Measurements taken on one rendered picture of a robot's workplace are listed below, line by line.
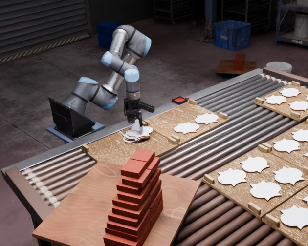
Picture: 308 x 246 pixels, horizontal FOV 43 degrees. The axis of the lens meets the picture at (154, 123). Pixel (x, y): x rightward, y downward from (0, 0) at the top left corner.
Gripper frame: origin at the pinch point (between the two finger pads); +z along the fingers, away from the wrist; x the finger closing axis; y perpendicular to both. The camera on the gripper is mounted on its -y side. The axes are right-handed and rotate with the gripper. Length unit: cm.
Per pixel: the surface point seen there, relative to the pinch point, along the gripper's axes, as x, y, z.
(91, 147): 0.2, 28.0, 5.1
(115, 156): 14.4, 18.1, 5.2
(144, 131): 1.7, -2.6, 0.6
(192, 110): -18.1, -40.6, 4.1
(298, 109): 9, -100, 3
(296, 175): 65, -57, 4
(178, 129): 2.2, -22.5, 3.8
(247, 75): -58, -104, 5
